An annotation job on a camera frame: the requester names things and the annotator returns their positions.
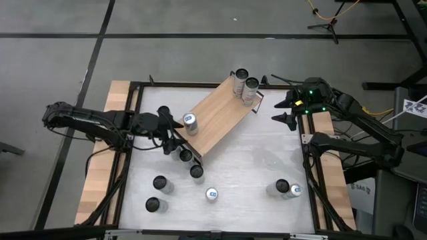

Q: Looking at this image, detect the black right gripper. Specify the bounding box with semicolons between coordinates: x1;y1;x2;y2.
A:
271;78;330;133

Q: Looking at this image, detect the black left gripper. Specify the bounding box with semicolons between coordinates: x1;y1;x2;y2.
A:
131;107;188;156

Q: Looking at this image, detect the blue silver Red Bull can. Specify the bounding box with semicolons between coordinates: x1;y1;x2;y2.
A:
284;183;303;200
205;187;220;203
182;112;199;137

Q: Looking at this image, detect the white Celsius Peach Vibe can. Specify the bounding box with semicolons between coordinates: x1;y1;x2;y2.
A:
241;77;260;107
232;68;250;99
189;165;206;185

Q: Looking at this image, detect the white Celsius can blue band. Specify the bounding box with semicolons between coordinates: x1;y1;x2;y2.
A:
179;149;196;167

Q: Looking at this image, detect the white Celsius can blue logo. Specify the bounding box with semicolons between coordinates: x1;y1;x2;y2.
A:
153;175;175;196

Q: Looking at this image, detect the white Celsius Arctic can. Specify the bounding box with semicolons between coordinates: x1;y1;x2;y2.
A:
145;197;169;214

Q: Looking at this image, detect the silver can black lid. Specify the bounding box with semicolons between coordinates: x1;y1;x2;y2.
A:
266;179;290;197

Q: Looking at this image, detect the black tripod stand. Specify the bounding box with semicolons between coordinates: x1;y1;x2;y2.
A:
307;1;346;45

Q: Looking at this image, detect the white printed box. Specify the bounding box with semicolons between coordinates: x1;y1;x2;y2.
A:
346;178;374;214

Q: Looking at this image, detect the white marker tag paper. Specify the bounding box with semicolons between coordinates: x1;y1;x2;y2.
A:
402;99;427;119

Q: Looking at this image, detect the dark grey cabinet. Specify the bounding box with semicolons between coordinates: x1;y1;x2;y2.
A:
372;169;418;236

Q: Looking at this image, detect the black rig beam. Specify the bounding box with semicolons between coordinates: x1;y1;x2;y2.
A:
0;225;427;240

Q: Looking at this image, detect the grey chair base leg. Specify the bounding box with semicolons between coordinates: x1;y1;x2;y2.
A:
0;141;25;157

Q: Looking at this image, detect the wooden tray with black handles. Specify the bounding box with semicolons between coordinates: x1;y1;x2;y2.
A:
167;70;266;167

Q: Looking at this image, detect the black left arm cable bundle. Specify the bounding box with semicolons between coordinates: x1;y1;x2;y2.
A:
81;143;129;227

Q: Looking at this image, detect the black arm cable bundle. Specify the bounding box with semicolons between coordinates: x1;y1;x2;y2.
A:
81;143;129;227
306;151;354;233

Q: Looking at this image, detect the yellow cable with black bead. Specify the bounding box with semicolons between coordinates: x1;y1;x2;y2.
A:
306;0;362;20

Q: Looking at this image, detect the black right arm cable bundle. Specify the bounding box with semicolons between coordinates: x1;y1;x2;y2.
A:
306;151;354;233

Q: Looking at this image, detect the white cable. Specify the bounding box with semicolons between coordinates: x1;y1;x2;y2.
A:
353;95;427;138

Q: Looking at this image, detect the black desk frame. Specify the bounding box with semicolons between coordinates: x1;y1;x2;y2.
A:
362;0;427;91

